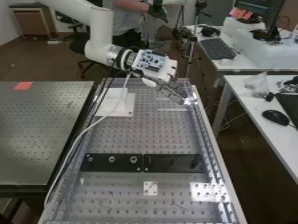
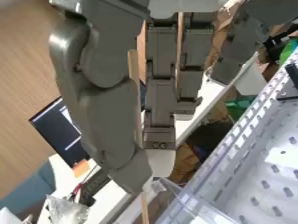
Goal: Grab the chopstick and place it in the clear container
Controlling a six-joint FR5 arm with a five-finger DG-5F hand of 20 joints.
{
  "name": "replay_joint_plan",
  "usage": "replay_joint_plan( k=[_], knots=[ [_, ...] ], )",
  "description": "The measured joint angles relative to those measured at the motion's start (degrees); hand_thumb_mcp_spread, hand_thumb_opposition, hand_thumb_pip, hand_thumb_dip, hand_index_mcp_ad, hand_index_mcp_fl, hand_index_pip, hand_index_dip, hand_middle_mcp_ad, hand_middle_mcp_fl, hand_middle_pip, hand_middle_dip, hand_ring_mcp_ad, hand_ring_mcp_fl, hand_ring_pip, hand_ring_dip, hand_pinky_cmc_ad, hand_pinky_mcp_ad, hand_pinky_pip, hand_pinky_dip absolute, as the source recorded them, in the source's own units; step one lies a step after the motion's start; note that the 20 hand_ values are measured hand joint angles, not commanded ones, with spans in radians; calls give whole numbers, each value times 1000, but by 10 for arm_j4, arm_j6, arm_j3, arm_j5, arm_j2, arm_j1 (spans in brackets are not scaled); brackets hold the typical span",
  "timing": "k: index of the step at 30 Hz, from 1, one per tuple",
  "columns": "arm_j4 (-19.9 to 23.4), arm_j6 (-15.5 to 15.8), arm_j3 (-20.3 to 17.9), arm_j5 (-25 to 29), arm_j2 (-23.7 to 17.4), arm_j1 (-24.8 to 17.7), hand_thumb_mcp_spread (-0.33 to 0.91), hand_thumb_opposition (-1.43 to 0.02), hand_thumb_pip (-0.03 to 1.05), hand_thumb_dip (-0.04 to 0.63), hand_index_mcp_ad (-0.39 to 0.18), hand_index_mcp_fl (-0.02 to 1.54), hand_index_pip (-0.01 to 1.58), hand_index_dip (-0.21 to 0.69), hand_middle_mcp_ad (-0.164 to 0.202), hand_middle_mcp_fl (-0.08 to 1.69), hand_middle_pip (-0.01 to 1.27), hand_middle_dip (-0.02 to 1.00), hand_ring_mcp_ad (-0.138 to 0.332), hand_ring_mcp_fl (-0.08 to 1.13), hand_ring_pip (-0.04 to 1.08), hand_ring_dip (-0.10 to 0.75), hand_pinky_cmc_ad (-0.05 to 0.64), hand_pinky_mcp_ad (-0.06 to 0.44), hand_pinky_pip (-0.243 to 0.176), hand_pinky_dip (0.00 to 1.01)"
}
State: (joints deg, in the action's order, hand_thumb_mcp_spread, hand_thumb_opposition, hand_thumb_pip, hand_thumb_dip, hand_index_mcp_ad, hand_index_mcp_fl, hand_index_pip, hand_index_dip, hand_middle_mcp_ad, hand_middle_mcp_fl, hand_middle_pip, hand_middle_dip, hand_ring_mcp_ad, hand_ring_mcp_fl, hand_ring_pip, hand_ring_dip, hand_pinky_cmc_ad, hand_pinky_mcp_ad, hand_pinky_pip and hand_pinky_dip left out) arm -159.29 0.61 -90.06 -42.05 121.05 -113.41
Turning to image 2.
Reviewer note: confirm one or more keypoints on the clear plastic bag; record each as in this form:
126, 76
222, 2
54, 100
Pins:
66, 210

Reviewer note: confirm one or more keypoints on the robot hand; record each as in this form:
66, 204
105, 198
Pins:
106, 100

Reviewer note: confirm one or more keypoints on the orange paper note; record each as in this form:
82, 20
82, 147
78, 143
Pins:
82, 168

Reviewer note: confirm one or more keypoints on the white desk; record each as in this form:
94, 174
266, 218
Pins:
60, 175

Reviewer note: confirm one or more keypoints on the black plate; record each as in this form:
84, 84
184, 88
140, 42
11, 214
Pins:
293, 75

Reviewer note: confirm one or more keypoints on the black keyboard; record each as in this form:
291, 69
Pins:
94, 186

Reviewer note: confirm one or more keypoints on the black computer screen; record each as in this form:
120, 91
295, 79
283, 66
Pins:
57, 133

